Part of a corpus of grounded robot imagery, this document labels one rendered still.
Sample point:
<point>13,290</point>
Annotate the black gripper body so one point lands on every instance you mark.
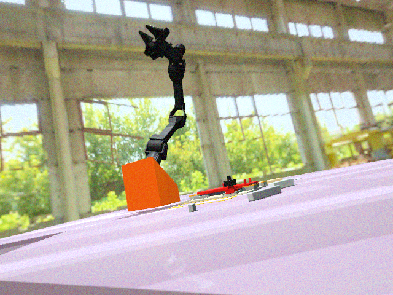
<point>160,44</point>

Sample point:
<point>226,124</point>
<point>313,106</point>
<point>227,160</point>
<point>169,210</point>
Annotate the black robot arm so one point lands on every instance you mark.
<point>157,146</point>

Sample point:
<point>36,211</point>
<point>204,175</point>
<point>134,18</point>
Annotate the black tyre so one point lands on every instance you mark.
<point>230,183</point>

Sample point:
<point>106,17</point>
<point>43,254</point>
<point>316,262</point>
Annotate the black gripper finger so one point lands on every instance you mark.
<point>147,39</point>
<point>154,30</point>

